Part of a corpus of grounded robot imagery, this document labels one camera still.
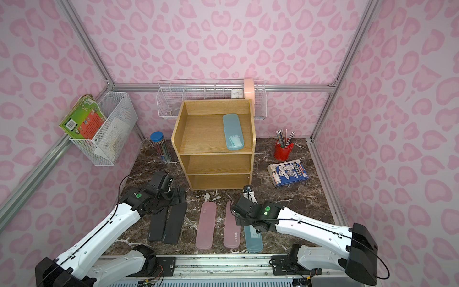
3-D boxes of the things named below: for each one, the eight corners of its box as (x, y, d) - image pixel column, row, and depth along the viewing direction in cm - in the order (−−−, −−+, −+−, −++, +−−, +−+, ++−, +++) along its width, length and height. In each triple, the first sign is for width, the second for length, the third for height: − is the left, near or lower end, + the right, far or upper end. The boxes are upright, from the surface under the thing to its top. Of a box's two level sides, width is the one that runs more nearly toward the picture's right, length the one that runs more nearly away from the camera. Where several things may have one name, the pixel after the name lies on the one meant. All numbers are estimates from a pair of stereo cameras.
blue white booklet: (275, 187, 99) (276, 184, 96) (266, 168, 107) (267, 165, 105) (310, 179, 102) (312, 176, 99) (299, 161, 110) (300, 157, 108)
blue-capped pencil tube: (160, 163, 110) (148, 140, 95) (163, 154, 115) (152, 131, 99) (171, 163, 110) (160, 140, 95) (174, 154, 115) (164, 131, 99)
